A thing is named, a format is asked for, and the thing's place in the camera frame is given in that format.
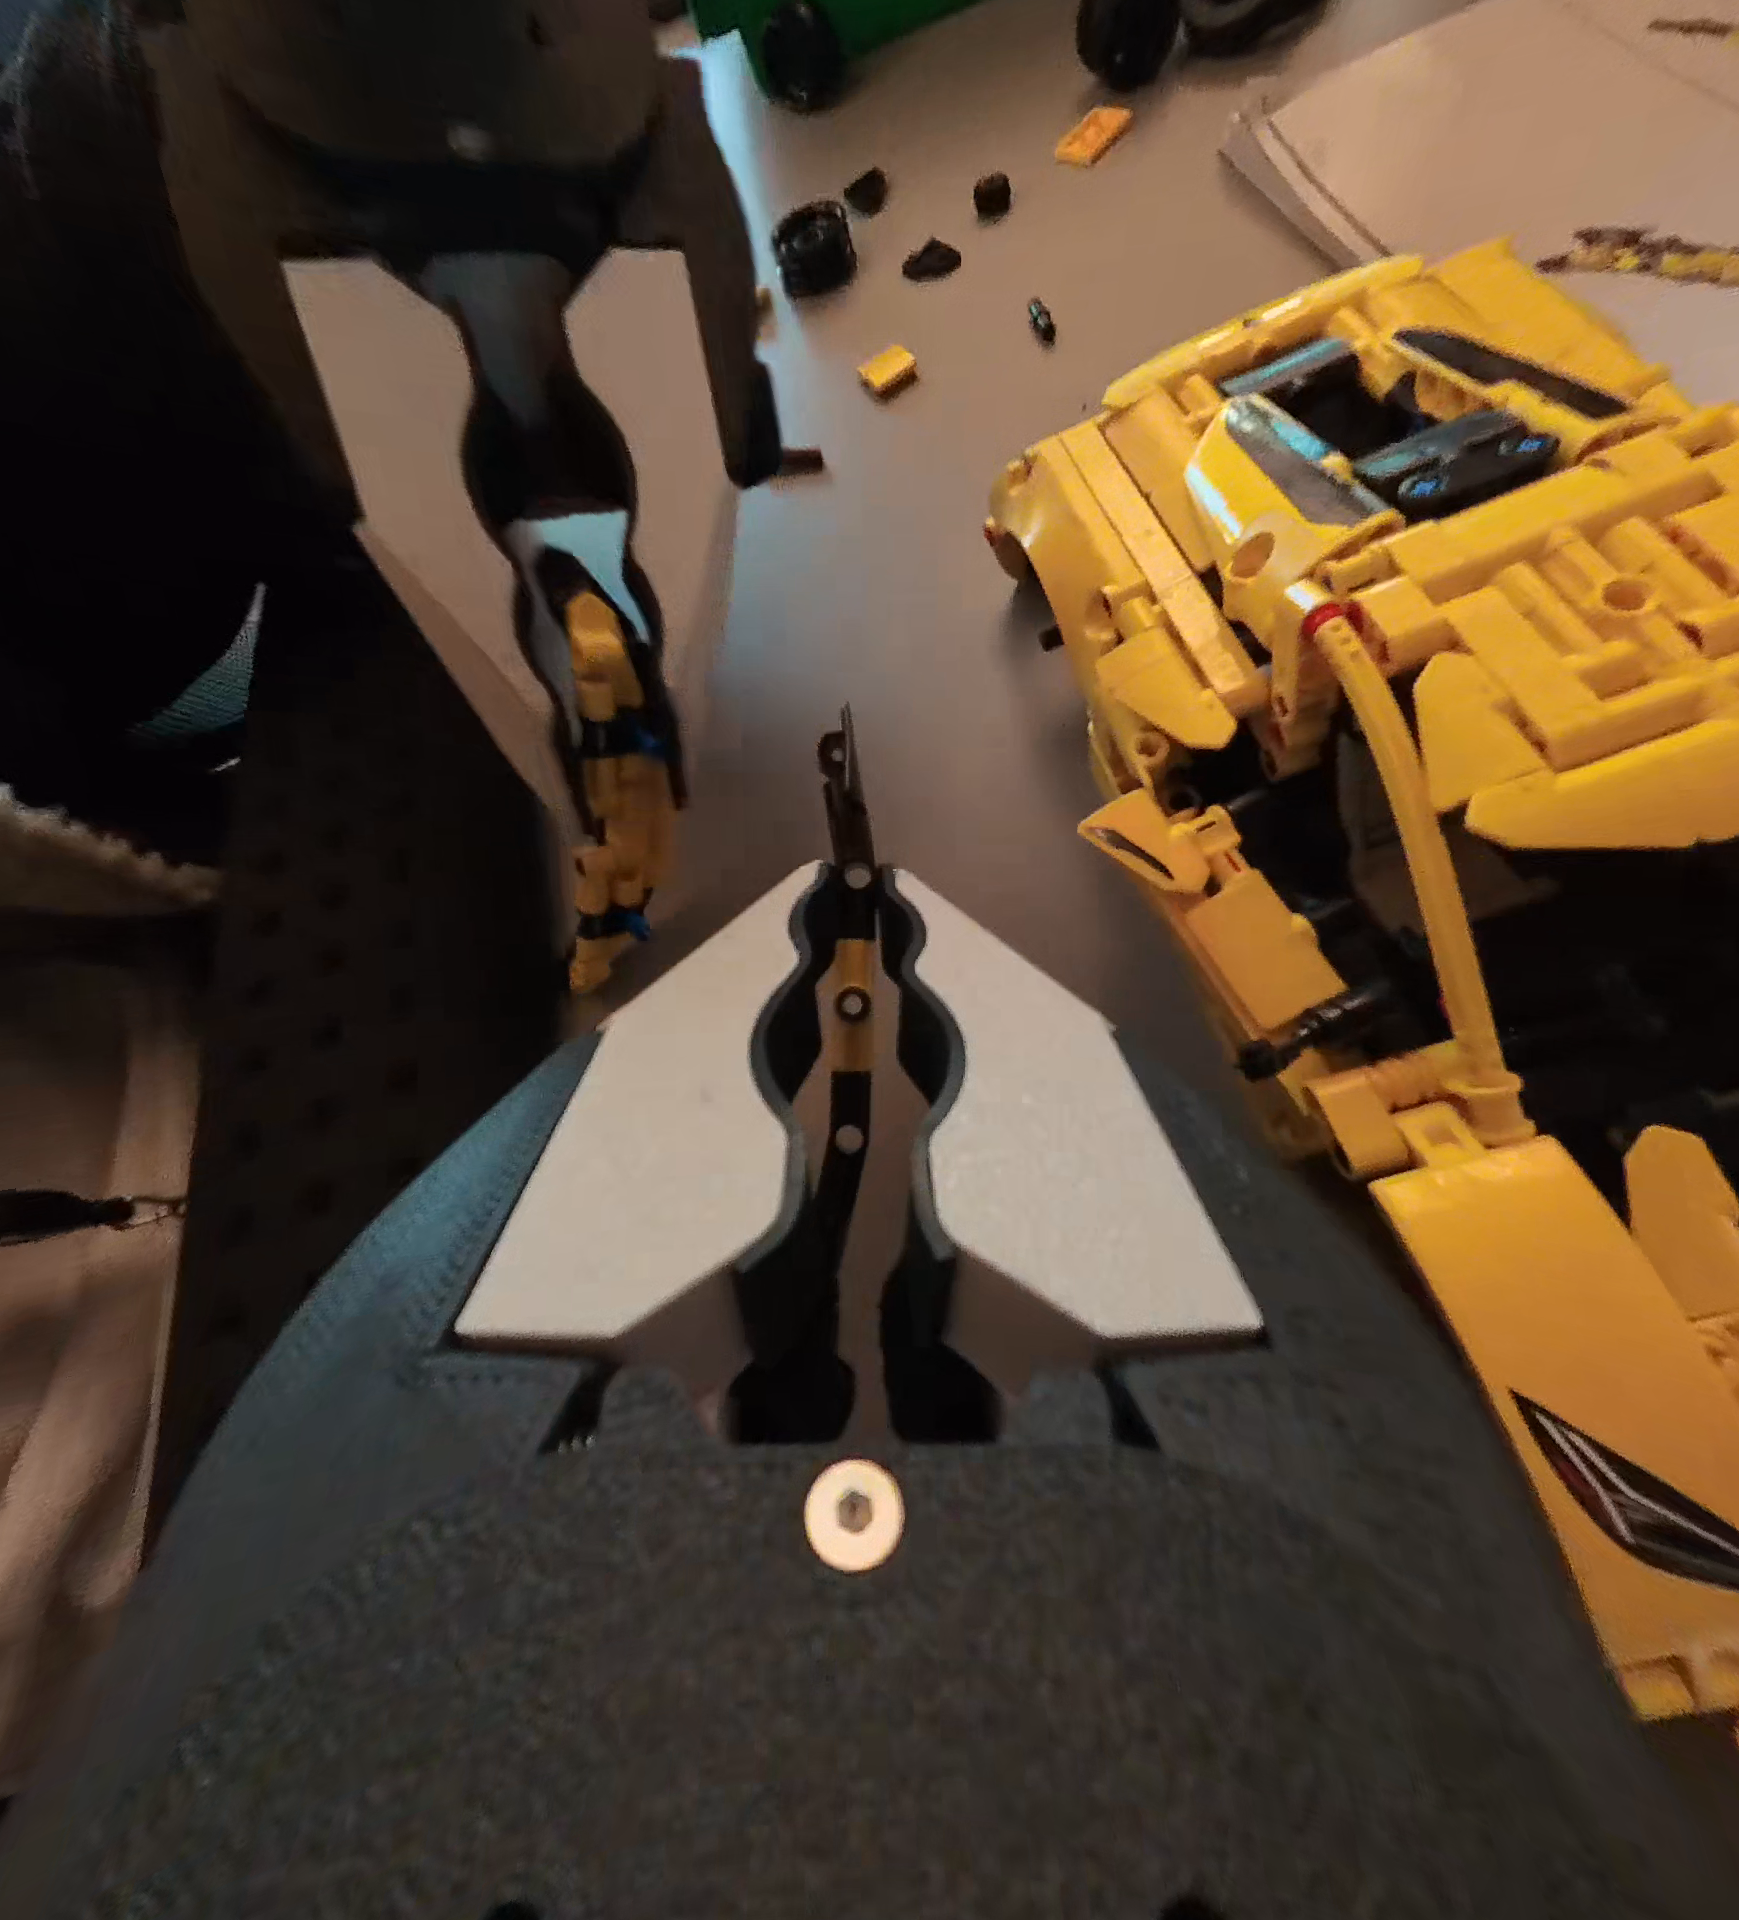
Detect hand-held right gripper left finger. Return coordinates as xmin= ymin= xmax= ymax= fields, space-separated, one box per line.
xmin=453 ymin=862 xmax=855 ymax=1444

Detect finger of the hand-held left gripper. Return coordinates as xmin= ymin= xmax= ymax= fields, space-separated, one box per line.
xmin=568 ymin=244 xmax=743 ymax=828
xmin=281 ymin=254 xmax=586 ymax=824

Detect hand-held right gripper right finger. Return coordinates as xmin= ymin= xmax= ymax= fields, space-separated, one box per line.
xmin=876 ymin=868 xmax=1269 ymax=1444

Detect slim black yellow brick strip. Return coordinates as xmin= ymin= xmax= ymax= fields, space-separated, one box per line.
xmin=805 ymin=705 xmax=886 ymax=1322

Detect yellow black brick side assembly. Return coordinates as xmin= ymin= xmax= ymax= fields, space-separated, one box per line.
xmin=566 ymin=547 xmax=685 ymax=996

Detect yellow toy brick car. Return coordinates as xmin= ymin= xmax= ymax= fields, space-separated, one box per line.
xmin=984 ymin=240 xmax=1739 ymax=1810

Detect person's left forearm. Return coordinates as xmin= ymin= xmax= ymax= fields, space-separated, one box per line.
xmin=0 ymin=0 xmax=360 ymax=841

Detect grey desk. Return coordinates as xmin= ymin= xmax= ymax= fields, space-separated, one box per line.
xmin=540 ymin=0 xmax=1739 ymax=1920

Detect black toy wheel rim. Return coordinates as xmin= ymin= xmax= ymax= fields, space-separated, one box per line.
xmin=773 ymin=199 xmax=859 ymax=298

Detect dark dotted cloth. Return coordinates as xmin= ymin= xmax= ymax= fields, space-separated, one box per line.
xmin=149 ymin=570 xmax=580 ymax=1553

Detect green plastic bin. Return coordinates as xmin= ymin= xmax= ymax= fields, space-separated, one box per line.
xmin=685 ymin=0 xmax=993 ymax=63

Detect open building instruction booklet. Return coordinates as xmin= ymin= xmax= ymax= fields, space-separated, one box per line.
xmin=1219 ymin=0 xmax=1739 ymax=309

